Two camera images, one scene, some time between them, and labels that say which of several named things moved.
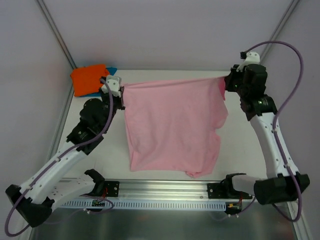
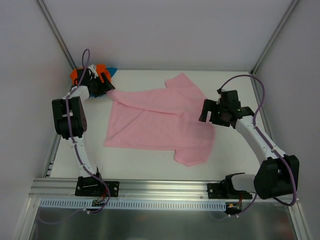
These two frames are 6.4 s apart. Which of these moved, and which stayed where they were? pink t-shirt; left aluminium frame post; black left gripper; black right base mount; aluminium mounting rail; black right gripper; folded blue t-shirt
Moved: black left gripper; pink t-shirt; black right gripper
Stayed: folded blue t-shirt; aluminium mounting rail; left aluminium frame post; black right base mount
